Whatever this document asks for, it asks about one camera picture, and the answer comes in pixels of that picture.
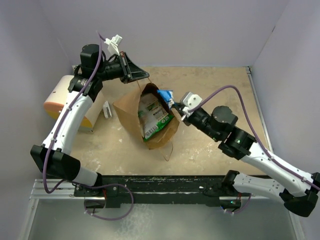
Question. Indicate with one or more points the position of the orange beige box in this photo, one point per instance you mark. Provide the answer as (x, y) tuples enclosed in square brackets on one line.
[(55, 102)]

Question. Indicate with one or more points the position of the brown paper bag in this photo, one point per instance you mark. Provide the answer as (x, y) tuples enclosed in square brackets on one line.
[(126, 108)]

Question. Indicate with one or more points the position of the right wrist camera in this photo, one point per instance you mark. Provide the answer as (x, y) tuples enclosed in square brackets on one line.
[(189, 101)]

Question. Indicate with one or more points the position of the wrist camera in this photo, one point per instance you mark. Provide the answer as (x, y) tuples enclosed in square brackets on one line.
[(189, 101), (113, 44)]

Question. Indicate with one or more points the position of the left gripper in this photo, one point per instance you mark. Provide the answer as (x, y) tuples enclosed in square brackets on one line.
[(133, 71)]

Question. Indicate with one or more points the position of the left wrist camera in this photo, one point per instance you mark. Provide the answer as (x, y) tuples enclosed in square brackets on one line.
[(113, 44)]

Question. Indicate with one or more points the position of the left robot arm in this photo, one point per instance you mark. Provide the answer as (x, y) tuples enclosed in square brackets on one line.
[(53, 157)]

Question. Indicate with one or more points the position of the blue snack packet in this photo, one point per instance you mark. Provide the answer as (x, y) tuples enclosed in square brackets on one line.
[(167, 96)]

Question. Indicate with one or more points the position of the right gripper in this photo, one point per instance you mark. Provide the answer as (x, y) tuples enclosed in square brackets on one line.
[(185, 119)]

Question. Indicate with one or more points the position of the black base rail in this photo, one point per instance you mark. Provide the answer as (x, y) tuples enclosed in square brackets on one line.
[(206, 190)]

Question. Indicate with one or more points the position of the green white snack packet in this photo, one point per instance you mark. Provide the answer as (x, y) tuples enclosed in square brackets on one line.
[(153, 117)]

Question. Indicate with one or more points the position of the small white clip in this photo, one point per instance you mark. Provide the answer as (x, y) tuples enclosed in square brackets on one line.
[(106, 110)]

